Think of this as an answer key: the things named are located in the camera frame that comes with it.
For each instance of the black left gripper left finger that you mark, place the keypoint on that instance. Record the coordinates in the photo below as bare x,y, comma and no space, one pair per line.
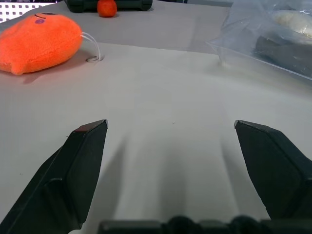
61,180

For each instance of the small orange ball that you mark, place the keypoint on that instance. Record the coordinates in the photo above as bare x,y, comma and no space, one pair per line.
106,8

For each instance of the orange plush toy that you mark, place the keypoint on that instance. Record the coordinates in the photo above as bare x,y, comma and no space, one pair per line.
36,44

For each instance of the clear plastic bag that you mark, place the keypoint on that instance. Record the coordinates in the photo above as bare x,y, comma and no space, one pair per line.
243,29

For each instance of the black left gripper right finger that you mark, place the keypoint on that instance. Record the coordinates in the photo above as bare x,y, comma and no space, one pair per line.
278,170

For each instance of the black handheld controller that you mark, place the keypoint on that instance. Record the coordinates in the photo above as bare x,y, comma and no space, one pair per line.
131,5

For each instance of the pale beige soft bundle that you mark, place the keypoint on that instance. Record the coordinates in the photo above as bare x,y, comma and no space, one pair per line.
295,22

